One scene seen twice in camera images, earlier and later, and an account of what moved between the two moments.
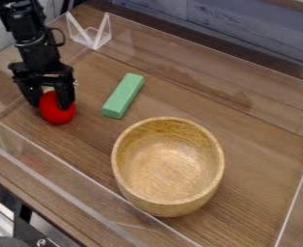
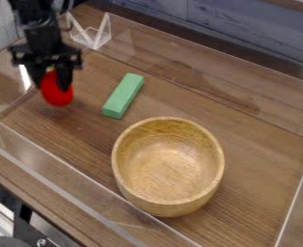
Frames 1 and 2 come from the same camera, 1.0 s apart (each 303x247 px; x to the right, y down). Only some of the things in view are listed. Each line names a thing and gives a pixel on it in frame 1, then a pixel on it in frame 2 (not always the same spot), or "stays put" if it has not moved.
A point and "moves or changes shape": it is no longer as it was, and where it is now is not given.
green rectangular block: [123, 96] stays put
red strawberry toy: [52, 111] moves or changes shape
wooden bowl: [169, 160] stays put
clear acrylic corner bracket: [91, 37] stays put
